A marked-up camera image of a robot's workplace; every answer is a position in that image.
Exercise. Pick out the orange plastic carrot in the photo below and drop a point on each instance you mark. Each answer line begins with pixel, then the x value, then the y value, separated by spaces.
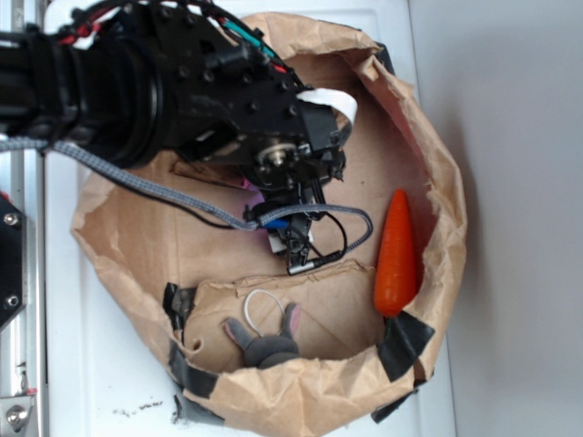
pixel 395 281

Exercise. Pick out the white plastic tray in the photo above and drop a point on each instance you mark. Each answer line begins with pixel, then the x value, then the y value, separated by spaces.
pixel 102 379

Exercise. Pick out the white elastic loop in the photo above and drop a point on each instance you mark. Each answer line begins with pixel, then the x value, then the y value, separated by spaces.
pixel 253 296

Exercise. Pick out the grey plush bunny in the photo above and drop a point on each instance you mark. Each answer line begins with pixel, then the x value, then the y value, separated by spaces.
pixel 267 351

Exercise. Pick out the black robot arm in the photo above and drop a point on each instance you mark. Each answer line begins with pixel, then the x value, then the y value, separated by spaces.
pixel 125 80

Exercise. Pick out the black metal bracket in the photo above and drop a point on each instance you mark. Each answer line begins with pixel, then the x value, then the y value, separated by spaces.
pixel 13 261

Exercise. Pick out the brown paper bag tray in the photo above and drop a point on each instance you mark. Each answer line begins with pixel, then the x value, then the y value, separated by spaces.
pixel 178 280

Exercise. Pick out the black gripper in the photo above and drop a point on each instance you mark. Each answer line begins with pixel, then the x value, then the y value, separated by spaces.
pixel 290 175

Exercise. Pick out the aluminium frame rail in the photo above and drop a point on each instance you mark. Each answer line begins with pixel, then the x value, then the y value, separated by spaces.
pixel 23 341

